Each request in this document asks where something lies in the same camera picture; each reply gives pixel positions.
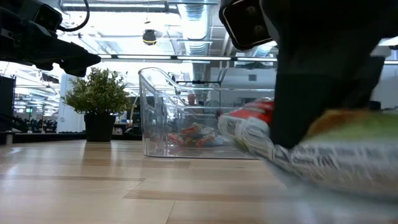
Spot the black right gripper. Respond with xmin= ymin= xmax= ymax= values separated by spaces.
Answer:
xmin=261 ymin=0 xmax=398 ymax=149

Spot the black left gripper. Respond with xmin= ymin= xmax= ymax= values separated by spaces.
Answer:
xmin=0 ymin=0 xmax=102 ymax=78

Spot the red green granola bar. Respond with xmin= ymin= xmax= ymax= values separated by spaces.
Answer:
xmin=167 ymin=133 xmax=187 ymax=147
xmin=180 ymin=123 xmax=215 ymax=138
xmin=216 ymin=98 xmax=398 ymax=200
xmin=194 ymin=135 xmax=224 ymax=147

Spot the green potted plant black pot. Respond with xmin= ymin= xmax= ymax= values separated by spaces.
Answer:
xmin=61 ymin=67 xmax=133 ymax=143

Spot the black upright panel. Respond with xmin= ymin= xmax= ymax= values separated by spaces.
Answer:
xmin=0 ymin=75 xmax=16 ymax=131

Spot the long ceiling light strip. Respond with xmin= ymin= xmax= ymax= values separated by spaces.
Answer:
xmin=98 ymin=54 xmax=278 ymax=63

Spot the clear plastic storage bin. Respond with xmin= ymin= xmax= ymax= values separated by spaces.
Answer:
xmin=160 ymin=93 xmax=274 ymax=149
xmin=138 ymin=67 xmax=277 ymax=160

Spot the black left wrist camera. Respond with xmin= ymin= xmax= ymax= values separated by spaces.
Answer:
xmin=32 ymin=2 xmax=63 ymax=32

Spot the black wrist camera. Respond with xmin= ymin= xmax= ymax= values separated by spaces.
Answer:
xmin=218 ymin=0 xmax=275 ymax=52
xmin=32 ymin=2 xmax=63 ymax=32

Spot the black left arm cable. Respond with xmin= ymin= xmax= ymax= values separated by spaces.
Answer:
xmin=58 ymin=0 xmax=91 ymax=32

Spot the silver slanted ceiling duct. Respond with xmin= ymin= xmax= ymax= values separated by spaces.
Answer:
xmin=247 ymin=42 xmax=278 ymax=58

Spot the black aluminium table frame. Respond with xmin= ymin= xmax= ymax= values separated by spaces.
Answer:
xmin=0 ymin=130 xmax=144 ymax=146

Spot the black ceiling dome camera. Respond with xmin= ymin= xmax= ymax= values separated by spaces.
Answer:
xmin=142 ymin=29 xmax=158 ymax=47

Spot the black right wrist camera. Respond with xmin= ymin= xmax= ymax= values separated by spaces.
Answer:
xmin=218 ymin=0 xmax=275 ymax=52

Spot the silver round ceiling duct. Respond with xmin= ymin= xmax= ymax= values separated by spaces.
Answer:
xmin=177 ymin=0 xmax=213 ymax=82

